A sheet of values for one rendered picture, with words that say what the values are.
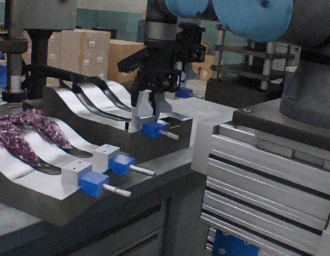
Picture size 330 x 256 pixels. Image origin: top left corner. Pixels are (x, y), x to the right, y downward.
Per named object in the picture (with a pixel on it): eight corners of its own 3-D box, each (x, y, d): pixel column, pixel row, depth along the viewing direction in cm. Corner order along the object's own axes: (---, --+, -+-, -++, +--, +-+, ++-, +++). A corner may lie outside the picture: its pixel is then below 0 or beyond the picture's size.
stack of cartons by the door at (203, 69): (222, 82, 775) (228, 44, 751) (215, 83, 748) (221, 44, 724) (188, 75, 819) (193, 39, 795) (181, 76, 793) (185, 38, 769)
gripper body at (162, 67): (159, 97, 81) (165, 43, 78) (132, 89, 86) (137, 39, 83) (179, 94, 87) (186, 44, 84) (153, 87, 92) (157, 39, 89)
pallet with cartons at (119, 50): (143, 86, 630) (148, 44, 608) (117, 92, 559) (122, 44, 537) (89, 76, 678) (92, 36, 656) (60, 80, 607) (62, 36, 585)
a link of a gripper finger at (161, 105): (168, 128, 91) (166, 94, 86) (151, 122, 94) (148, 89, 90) (176, 124, 93) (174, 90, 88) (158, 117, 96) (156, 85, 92)
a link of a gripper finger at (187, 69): (195, 91, 118) (194, 64, 114) (180, 88, 122) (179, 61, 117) (200, 88, 120) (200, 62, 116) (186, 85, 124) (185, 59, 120)
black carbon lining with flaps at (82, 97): (163, 122, 104) (167, 89, 101) (123, 131, 92) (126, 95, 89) (86, 97, 124) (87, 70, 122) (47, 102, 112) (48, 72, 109)
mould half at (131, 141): (189, 147, 107) (195, 102, 103) (127, 168, 87) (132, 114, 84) (82, 108, 136) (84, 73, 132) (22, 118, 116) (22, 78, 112)
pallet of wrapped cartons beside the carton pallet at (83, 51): (110, 94, 535) (116, 32, 508) (74, 102, 468) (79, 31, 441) (55, 82, 592) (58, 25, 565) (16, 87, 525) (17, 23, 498)
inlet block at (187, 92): (206, 105, 116) (208, 88, 114) (197, 106, 112) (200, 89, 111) (174, 96, 123) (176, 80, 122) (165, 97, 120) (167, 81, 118)
